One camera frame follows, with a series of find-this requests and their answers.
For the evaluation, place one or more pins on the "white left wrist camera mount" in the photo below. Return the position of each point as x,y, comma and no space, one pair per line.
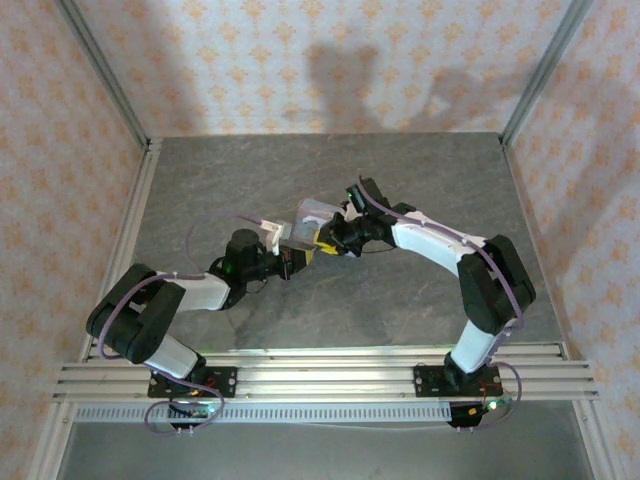
271,237

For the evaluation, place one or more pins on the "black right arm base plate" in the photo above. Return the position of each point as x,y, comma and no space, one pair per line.
430,381

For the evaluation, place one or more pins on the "aluminium extrusion rail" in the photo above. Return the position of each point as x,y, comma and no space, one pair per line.
320,351
320,380

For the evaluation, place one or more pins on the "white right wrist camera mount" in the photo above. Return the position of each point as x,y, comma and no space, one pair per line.
344,212

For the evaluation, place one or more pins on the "aluminium side rail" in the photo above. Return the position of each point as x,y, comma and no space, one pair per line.
127,240
537,240

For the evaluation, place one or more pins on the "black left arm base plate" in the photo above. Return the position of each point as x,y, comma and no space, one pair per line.
220,382

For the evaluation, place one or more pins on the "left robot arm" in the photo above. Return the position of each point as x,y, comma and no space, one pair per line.
135,310

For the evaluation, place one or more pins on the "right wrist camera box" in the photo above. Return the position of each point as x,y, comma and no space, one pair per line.
362,197

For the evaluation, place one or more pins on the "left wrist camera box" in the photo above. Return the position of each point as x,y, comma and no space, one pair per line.
286,230

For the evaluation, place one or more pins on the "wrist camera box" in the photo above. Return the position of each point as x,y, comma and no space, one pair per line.
362,197
286,230

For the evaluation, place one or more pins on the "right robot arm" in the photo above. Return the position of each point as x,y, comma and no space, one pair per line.
430,245

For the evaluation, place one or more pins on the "aluminium frame post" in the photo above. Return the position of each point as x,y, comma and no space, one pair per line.
597,445
50,445
102,75
542,70

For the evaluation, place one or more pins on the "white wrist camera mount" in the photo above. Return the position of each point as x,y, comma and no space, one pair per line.
271,237
344,212

